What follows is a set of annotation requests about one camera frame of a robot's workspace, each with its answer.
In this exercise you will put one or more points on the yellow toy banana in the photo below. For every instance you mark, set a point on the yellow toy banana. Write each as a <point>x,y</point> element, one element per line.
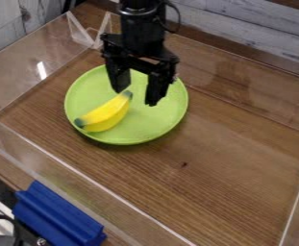
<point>104,117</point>

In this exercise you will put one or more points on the green round plate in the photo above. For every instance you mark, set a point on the green round plate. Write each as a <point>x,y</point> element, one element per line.
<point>145,123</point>

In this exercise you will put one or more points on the clear acrylic enclosure wall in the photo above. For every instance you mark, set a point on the clear acrylic enclosure wall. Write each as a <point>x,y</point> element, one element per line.
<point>215,184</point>

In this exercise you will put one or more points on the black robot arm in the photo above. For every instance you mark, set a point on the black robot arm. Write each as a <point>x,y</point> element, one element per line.
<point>148,4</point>

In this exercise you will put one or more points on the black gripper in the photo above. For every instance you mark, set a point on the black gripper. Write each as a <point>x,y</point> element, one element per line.
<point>140,40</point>

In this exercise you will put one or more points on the blue plastic clamp block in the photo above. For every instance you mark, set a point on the blue plastic clamp block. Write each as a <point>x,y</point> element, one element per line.
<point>55,219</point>

